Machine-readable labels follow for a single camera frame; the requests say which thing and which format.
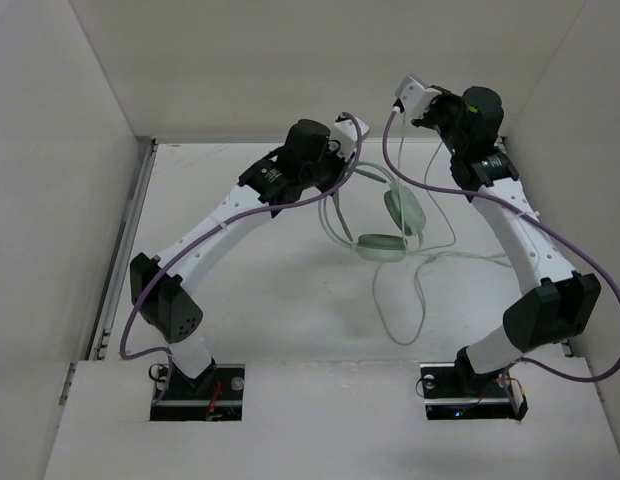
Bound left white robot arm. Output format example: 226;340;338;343
129;114;369;397

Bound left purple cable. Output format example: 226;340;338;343
119;112;369;404

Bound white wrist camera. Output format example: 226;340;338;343
394;74;441;120
328;117;370;163

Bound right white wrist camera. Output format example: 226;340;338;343
394;74;441;120

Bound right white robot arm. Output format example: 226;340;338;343
408;86;601;395

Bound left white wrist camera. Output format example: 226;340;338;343
328;117;370;163

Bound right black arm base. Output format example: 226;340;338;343
415;363;529;422

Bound pale green headphone cable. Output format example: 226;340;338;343
372;107;514;346

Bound mint green headphones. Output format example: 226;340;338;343
318;162;426;263

